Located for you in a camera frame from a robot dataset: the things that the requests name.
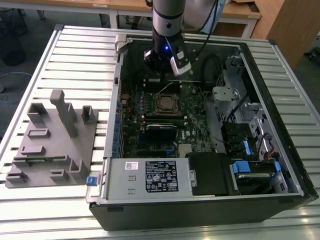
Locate long wooden desk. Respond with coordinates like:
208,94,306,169
109,0,263,39

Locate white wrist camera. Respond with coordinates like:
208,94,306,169
169,46,193,78

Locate black disk bay block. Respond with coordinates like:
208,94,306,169
221,122,256,155

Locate grey case latch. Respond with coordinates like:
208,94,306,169
113,33,128,55

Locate black office chair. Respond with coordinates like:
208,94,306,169
0,7,28,67

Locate black chair base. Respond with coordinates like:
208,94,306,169
303,34,320,61

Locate short wooden desk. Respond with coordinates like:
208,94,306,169
0,0,118,30

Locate looped black case cable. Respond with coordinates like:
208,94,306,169
201,54,224,85

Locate silver power supply unit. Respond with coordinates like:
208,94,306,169
99,157,198,201

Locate black open PC case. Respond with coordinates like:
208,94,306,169
84,33,320,232

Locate metal drive cage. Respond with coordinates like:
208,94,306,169
212,54,253,126

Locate green motherboard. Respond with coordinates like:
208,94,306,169
117,79,218,160

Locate blue disk carrier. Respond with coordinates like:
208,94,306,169
230,160,251,174

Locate black graphics card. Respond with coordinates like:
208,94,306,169
144,123,178,145

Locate grey parts rack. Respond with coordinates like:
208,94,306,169
4,89,100,190

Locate wooden cabinet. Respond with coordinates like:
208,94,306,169
249,0,320,70

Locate coloured wire bundle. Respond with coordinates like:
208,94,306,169
264,146,276,161

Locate straight black case cable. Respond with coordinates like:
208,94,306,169
226,92,249,123

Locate silver hard disk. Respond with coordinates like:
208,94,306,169
234,172,272,195

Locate silver CPU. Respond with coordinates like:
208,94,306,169
160,96,174,110

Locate blue floor cable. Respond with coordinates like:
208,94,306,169
0,71,33,106

